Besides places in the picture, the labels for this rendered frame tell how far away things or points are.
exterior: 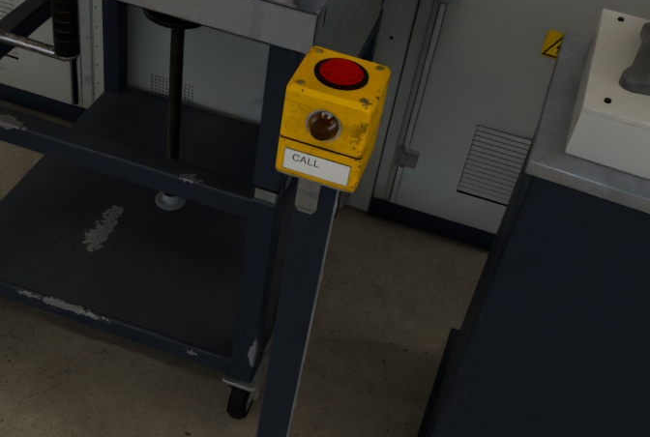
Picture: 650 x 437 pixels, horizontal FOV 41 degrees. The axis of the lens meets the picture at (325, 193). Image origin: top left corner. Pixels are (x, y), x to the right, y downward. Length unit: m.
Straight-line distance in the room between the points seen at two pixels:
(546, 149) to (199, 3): 0.44
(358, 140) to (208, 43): 1.16
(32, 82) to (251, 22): 1.22
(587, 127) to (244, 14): 0.41
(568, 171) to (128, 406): 0.93
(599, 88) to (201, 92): 1.12
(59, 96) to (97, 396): 0.82
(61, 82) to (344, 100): 1.43
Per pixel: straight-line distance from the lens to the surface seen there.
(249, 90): 1.92
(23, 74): 2.18
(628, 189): 1.02
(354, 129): 0.76
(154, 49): 1.97
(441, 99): 1.78
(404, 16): 1.73
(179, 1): 1.04
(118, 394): 1.62
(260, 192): 1.18
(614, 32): 1.19
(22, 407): 1.62
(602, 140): 1.02
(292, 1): 0.99
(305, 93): 0.76
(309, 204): 0.85
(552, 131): 1.07
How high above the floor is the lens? 1.32
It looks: 40 degrees down
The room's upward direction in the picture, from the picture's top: 11 degrees clockwise
